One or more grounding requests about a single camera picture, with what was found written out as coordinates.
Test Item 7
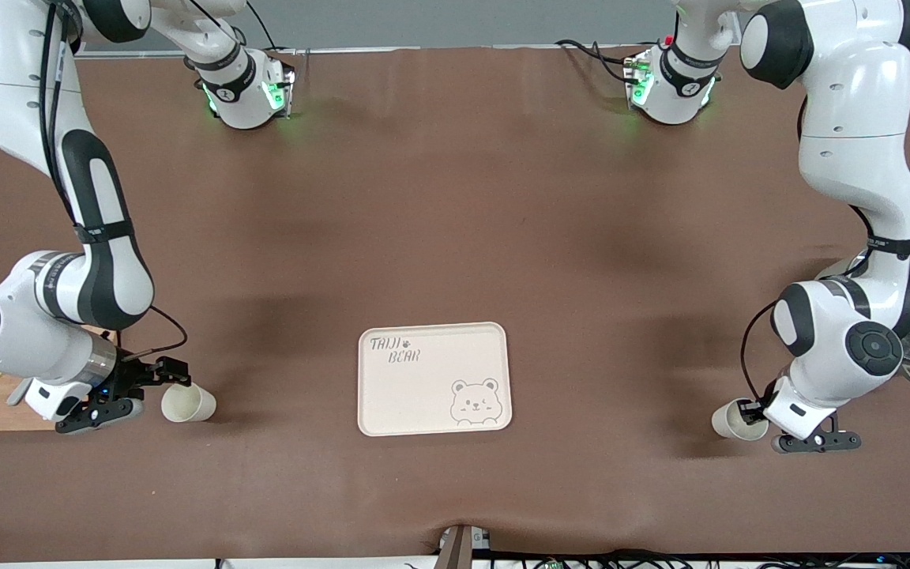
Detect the black left arm base cable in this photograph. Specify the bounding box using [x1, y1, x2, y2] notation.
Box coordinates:
[554, 38, 645, 86]

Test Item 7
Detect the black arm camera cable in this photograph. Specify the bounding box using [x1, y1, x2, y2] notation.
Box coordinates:
[739, 299, 781, 404]
[39, 0, 189, 361]

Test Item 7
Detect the cream bear print tray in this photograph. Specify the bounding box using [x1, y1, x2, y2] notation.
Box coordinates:
[357, 322, 513, 437]

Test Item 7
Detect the white IKEA cup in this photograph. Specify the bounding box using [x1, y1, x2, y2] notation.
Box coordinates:
[160, 382, 217, 424]
[711, 398, 769, 442]

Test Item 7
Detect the black right arm base cable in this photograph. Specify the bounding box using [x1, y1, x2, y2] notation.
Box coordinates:
[246, 0, 282, 51]

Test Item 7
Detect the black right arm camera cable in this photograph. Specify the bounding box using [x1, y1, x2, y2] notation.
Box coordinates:
[39, 0, 189, 361]

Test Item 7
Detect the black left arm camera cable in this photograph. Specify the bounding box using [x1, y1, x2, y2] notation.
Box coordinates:
[739, 299, 781, 404]

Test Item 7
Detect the black arm base cable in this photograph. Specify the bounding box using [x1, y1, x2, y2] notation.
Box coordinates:
[246, 0, 282, 51]
[554, 38, 645, 86]

